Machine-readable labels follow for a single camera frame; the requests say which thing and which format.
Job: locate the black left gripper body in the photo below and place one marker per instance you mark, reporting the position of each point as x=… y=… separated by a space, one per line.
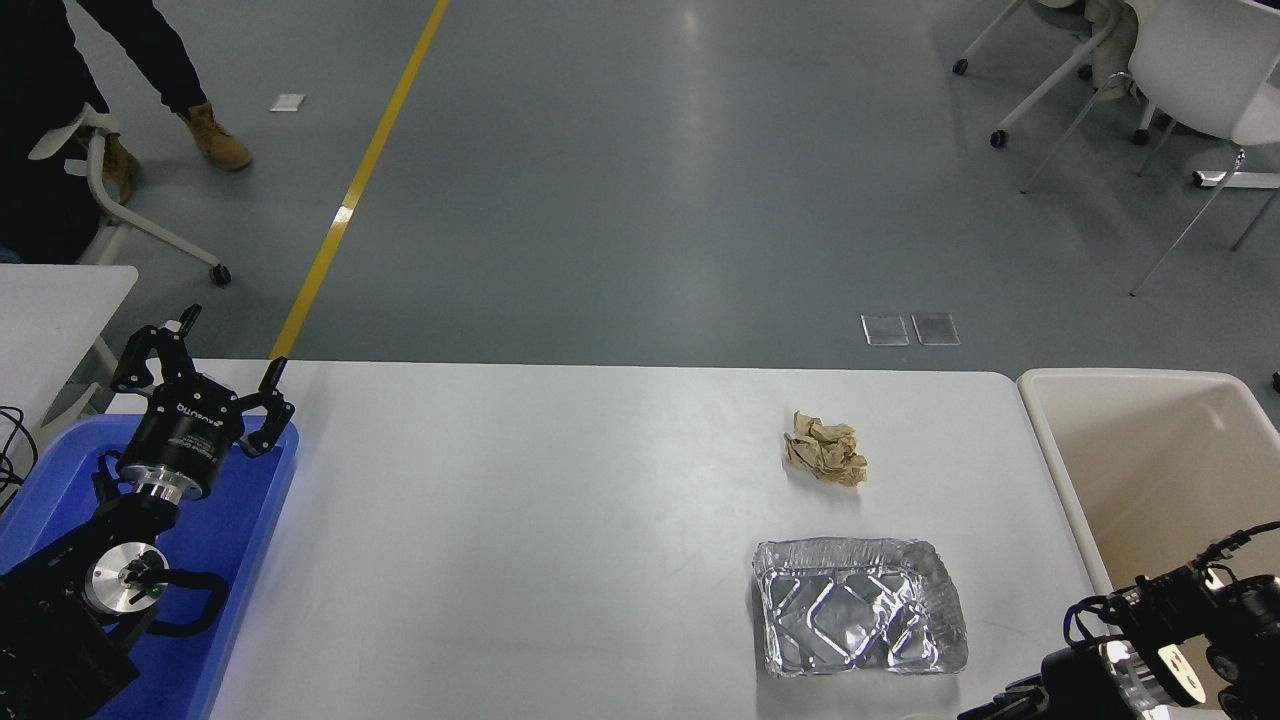
x=185 y=435

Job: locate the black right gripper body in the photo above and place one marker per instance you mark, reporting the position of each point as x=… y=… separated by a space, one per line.
x=1080 y=690

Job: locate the silver foil tray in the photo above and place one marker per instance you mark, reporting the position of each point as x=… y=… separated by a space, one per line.
x=860 y=610

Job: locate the blue plastic tray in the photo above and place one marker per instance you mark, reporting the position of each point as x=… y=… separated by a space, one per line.
x=245 y=520

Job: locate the white side table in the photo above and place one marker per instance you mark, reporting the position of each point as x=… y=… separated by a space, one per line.
x=50 y=310

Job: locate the white rolling office chair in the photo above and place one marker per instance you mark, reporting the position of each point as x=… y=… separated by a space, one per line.
x=95 y=170

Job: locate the yellow floor tape line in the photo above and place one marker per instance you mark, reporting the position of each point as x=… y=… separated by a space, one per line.
x=345 y=205

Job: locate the seated person in black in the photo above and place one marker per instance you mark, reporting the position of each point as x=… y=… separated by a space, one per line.
x=30 y=150

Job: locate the large pale plastic bin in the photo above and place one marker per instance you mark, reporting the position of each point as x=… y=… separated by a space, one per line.
x=1150 y=460

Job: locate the person in tan boots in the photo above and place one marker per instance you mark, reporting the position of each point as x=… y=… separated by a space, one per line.
x=150 y=50

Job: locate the crumpled tan paper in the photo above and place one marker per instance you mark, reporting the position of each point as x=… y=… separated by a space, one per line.
x=825 y=450

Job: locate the clear floor plate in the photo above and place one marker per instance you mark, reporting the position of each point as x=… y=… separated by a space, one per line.
x=935 y=329
x=885 y=330

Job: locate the white table foot bar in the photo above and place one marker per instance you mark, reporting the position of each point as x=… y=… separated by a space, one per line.
x=1240 y=179

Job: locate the white-framed caster chair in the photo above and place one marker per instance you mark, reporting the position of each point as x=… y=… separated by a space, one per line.
x=1050 y=75

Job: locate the white shell chair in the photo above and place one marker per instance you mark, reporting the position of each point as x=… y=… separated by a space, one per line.
x=1200 y=70

